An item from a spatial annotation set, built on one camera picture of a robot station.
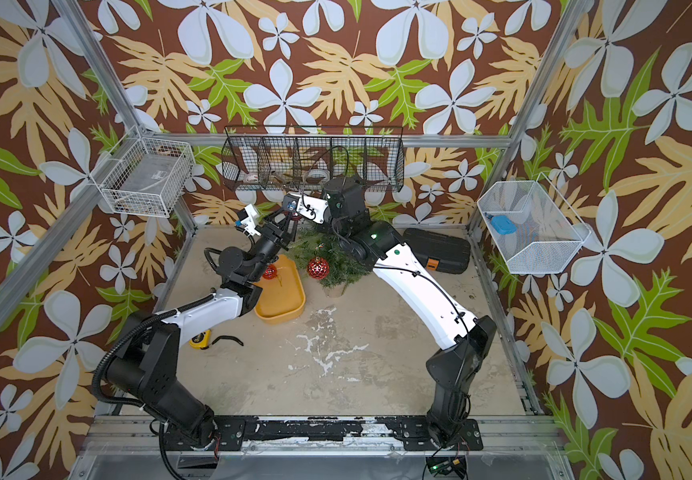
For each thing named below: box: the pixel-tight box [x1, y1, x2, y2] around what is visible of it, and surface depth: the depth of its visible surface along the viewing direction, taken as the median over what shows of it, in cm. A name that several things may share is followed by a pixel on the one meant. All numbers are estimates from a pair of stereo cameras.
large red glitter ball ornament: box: [306, 256, 330, 281], surface depth 69 cm
